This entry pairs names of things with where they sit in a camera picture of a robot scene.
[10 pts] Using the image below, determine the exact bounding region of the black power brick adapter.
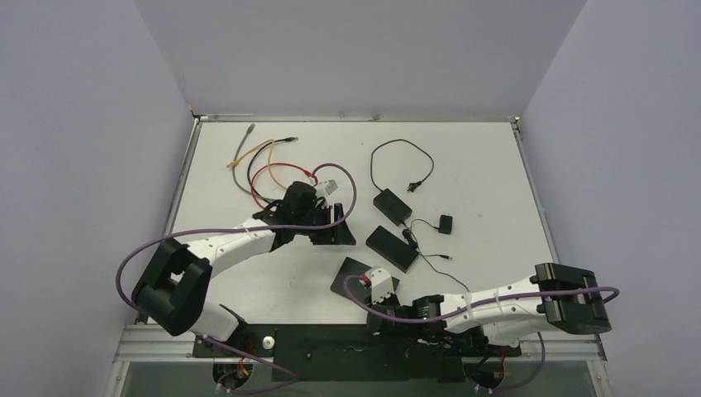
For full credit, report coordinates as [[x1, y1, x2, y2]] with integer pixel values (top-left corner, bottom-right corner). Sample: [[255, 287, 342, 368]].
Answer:
[[373, 189, 412, 226]]

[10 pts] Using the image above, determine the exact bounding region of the short black adapter cable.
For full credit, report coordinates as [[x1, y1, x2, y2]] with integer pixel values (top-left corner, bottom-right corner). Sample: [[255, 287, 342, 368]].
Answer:
[[402, 218, 454, 262]]

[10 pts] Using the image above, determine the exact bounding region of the black ethernet cable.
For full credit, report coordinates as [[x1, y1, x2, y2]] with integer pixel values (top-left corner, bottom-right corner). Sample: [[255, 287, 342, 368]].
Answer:
[[246, 136, 299, 208]]

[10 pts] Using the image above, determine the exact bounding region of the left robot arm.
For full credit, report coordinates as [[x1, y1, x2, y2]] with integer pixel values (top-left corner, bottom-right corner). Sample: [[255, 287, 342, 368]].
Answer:
[[131, 182, 356, 356]]

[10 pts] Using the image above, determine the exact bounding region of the yellow ethernet cable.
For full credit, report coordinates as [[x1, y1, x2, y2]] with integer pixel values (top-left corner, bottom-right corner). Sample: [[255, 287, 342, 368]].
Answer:
[[227, 139, 291, 190]]

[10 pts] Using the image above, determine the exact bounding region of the black Mercury switch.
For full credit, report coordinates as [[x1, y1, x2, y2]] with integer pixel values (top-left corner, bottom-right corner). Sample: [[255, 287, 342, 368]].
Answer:
[[330, 257, 399, 305]]

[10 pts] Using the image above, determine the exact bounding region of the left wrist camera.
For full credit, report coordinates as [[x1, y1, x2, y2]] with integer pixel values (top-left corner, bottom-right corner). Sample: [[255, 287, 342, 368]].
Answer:
[[316, 179, 338, 197]]

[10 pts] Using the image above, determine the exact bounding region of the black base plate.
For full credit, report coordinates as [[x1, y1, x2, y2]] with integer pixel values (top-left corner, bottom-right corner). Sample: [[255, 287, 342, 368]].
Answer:
[[191, 324, 522, 384]]

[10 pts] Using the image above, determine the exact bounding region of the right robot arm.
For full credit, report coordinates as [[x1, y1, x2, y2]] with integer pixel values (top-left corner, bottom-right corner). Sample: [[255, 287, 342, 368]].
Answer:
[[344, 263, 619, 353]]

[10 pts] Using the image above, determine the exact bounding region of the red ethernet cable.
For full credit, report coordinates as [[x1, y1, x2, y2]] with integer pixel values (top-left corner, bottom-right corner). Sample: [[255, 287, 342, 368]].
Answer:
[[250, 162, 320, 212]]

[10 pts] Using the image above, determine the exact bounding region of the small black wall plug adapter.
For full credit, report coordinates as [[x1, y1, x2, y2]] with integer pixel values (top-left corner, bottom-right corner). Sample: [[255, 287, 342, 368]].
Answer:
[[437, 214, 453, 235]]

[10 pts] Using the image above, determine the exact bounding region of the black mains power cord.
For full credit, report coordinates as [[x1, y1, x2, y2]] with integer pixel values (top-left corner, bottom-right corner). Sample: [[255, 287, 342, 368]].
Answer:
[[370, 138, 436, 194]]

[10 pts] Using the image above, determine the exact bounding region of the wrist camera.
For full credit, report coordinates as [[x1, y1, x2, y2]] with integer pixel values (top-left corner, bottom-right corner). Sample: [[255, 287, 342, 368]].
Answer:
[[361, 266, 396, 304], [316, 179, 338, 197]]

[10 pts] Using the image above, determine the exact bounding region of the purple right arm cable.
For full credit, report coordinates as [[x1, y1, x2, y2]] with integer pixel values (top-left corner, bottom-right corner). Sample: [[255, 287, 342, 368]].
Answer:
[[342, 274, 621, 324]]

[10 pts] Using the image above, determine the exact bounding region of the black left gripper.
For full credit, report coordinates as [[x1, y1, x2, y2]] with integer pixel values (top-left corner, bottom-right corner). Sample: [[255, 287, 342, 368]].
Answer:
[[295, 203, 355, 246]]

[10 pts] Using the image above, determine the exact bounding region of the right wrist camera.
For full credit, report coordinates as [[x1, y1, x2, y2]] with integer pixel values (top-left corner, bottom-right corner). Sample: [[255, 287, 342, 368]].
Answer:
[[361, 266, 396, 304]]

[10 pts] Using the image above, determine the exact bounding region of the ribbed black network switch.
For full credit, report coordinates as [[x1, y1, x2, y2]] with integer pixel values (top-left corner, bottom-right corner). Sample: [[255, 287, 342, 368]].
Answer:
[[365, 226, 419, 273]]

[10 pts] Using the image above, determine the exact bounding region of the grey ethernet cable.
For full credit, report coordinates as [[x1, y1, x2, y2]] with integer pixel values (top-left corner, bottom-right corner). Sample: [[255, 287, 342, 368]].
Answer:
[[231, 123, 286, 205]]

